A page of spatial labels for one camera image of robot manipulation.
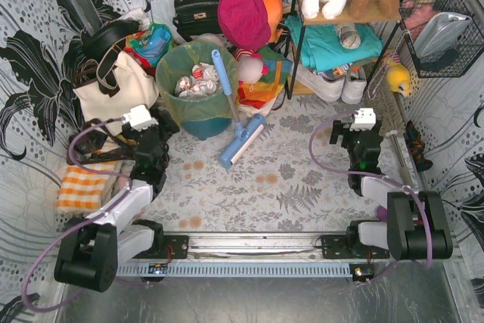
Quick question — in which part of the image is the cream canvas tote bag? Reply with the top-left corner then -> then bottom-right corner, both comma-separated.
74,51 -> 160,122

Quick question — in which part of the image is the pink white plush doll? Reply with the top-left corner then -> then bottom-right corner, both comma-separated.
233,48 -> 268,85

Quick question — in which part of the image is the black leather handbag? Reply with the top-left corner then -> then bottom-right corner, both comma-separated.
172,0 -> 222,42

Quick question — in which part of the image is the white sneaker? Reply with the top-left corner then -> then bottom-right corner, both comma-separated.
341,67 -> 367,104
296,66 -> 345,102

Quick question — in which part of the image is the black wire basket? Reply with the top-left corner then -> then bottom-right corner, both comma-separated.
399,0 -> 483,78

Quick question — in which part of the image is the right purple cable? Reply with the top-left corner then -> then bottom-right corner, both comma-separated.
309,113 -> 436,286

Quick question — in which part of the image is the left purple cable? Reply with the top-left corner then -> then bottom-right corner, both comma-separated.
21,116 -> 132,315

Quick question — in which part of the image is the yellow plush toy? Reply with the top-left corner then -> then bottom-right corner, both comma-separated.
383,53 -> 411,97

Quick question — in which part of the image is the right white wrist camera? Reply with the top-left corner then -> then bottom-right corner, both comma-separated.
349,107 -> 377,131

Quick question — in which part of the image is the brown patterned strap bag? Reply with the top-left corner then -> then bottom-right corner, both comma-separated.
73,130 -> 132,165

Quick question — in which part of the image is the white sneaker right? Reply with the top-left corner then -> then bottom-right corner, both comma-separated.
341,67 -> 367,104

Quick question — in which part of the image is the pink rolled towel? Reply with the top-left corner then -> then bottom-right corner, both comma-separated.
113,175 -> 132,193

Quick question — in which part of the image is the purple cable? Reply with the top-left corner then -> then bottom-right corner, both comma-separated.
21,116 -> 132,315
309,113 -> 436,286

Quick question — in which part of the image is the teal folded cloth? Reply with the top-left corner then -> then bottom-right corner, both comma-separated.
299,24 -> 383,71

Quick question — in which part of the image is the colourful printed bag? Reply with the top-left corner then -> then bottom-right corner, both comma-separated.
124,23 -> 175,69

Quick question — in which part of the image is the black hat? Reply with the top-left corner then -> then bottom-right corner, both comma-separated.
81,20 -> 141,61

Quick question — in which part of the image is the metal base rail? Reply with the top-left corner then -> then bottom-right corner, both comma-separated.
56,230 -> 464,284

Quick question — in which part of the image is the magenta cloth bag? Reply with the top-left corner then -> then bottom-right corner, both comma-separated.
217,0 -> 271,51

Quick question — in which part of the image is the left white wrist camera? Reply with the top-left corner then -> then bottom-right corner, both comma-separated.
123,104 -> 158,131

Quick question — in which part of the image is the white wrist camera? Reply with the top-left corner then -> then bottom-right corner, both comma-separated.
349,107 -> 377,131
123,104 -> 158,131

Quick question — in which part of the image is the cream plush lamb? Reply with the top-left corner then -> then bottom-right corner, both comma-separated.
195,33 -> 225,48

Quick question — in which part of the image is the orange white checkered towel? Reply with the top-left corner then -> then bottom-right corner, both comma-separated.
56,165 -> 117,213

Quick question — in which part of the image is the dark patterned cloth right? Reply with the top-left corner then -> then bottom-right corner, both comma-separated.
405,120 -> 433,172

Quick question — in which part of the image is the blue floor mop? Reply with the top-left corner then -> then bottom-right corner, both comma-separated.
211,49 -> 266,169

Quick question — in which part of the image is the grey patterned ball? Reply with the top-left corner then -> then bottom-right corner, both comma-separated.
336,23 -> 361,49

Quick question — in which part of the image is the crumpled paper trash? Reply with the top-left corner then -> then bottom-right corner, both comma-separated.
174,63 -> 220,100

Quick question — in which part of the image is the teal trash bin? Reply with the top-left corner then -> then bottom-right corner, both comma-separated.
181,117 -> 232,141

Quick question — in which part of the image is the rainbow striped cloth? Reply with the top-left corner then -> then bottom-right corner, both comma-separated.
237,45 -> 293,110

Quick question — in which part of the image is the wooden black frame shelf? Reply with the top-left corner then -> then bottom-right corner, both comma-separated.
284,0 -> 402,100

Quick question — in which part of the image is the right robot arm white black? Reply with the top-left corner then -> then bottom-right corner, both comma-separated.
330,120 -> 454,260

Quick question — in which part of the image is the orange plush toy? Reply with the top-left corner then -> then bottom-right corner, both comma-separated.
263,0 -> 283,43

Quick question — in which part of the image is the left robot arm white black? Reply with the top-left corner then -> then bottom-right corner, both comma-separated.
54,105 -> 180,292

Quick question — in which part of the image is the white sneaker left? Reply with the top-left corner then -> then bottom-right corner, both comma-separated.
296,66 -> 345,102

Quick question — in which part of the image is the metal pole with handle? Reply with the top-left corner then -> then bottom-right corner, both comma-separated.
386,130 -> 413,187

